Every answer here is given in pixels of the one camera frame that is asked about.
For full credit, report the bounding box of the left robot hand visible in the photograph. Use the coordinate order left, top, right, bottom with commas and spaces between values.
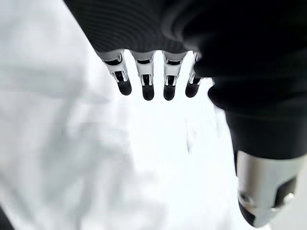
63, 0, 307, 228

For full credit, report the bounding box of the white bed sheet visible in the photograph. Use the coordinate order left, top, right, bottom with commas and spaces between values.
0, 0, 307, 230

